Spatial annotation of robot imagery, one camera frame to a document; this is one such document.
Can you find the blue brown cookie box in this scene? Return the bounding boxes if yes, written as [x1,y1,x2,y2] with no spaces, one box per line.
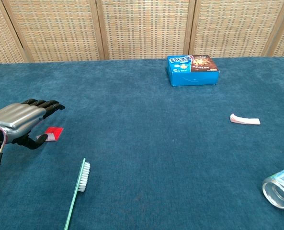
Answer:
[166,55,220,87]

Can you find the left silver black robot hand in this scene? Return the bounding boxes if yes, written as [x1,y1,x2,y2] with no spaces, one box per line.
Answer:
[0,98,66,150]

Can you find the blue carpet table cloth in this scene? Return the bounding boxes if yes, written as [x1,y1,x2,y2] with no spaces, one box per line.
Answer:
[0,57,284,230]

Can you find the small white folded strip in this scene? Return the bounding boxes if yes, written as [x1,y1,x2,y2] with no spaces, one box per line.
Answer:
[229,113,261,126]

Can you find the light blue drink can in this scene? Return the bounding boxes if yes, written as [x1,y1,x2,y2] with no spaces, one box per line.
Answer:
[262,164,284,210]

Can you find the green toothbrush white bristles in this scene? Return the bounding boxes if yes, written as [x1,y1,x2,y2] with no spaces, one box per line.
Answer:
[63,157,91,230]

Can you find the small red packet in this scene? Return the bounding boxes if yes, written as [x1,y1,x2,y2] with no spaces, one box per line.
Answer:
[36,126,64,143]

